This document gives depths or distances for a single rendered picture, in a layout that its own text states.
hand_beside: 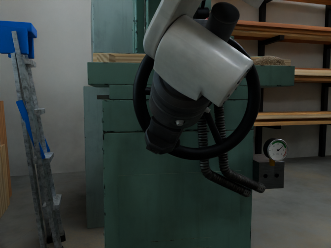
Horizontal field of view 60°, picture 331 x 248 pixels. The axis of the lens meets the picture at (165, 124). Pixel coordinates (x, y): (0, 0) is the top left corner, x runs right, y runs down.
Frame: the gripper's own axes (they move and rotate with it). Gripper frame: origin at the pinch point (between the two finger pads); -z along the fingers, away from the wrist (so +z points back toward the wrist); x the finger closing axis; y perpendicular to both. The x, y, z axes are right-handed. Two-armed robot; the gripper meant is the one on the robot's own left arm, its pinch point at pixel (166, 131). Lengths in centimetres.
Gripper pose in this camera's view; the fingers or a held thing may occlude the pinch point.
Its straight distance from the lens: 55.1
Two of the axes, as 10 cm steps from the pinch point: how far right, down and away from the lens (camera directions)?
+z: 1.4, -4.2, -9.0
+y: -8.8, -4.6, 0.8
